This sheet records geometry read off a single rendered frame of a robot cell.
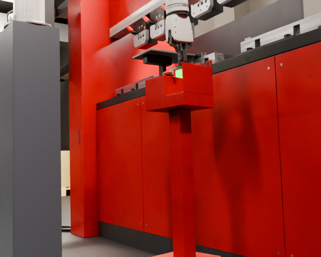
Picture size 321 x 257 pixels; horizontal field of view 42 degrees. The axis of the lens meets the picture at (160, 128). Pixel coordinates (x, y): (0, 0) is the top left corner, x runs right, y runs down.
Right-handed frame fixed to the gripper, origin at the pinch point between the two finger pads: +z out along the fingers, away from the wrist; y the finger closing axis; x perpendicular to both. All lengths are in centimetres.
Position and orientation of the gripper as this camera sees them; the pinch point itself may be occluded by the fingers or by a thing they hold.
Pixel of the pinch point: (182, 57)
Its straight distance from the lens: 155.8
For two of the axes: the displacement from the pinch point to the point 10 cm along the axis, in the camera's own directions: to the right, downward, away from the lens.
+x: 6.5, -0.8, -7.5
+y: -7.5, 0.7, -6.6
